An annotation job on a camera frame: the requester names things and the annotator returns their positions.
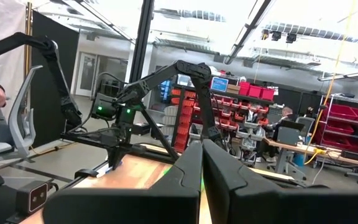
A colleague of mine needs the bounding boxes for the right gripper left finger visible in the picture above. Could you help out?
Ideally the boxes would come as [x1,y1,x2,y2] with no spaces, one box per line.
[42,140,203,224]

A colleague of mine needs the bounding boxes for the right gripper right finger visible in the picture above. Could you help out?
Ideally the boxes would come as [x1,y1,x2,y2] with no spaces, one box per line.
[202,139,358,224]

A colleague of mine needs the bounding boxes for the black jointed arm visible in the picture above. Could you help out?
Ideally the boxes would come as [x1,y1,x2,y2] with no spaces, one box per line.
[0,32,83,129]

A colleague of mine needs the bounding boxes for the wooden work desk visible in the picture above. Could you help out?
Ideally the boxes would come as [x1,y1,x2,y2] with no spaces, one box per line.
[263,138,358,183]

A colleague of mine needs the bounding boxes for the grey monitor back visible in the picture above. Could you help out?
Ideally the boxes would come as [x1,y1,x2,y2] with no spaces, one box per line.
[276,119,306,146]

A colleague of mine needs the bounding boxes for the small black controller box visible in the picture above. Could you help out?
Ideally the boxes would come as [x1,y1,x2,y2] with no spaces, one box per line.
[132,121,152,137]

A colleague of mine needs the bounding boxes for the grey office chair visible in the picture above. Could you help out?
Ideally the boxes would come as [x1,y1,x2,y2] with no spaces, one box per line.
[0,64,44,166]
[295,116,316,138]

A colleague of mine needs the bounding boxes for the person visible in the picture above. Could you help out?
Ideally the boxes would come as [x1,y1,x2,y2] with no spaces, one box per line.
[255,106,295,163]

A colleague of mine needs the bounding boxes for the rack of red bins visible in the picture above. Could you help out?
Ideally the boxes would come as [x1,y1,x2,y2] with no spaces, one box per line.
[170,79,277,155]

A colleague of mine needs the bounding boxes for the white shelf red bins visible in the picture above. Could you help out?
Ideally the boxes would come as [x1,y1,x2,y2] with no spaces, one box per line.
[319,93,358,154]

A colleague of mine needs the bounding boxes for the red storage box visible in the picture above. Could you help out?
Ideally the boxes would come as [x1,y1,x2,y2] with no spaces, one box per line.
[239,81,251,96]
[248,84,262,99]
[259,87,276,101]

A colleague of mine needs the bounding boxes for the brown cardboard box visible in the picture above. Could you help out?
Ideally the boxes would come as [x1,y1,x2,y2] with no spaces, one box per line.
[226,83,241,95]

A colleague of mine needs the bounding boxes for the black partition panel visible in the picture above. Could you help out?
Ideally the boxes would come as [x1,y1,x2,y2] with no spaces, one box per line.
[29,10,80,149]

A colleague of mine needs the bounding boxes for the white glass door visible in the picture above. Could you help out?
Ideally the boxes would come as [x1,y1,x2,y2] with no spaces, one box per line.
[74,52,98,97]

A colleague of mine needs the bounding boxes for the blue sign screen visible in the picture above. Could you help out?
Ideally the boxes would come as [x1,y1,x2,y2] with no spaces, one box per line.
[210,76,230,93]

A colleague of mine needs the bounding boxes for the long ceiling light bar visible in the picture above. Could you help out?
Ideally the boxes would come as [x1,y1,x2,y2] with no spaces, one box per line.
[223,0,277,65]

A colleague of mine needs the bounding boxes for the black table-level camera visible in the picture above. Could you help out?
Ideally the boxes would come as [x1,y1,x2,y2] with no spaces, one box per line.
[15,180,50,215]

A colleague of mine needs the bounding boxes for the yellow hanging cable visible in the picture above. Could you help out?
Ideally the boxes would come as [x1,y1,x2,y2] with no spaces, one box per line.
[303,0,357,166]

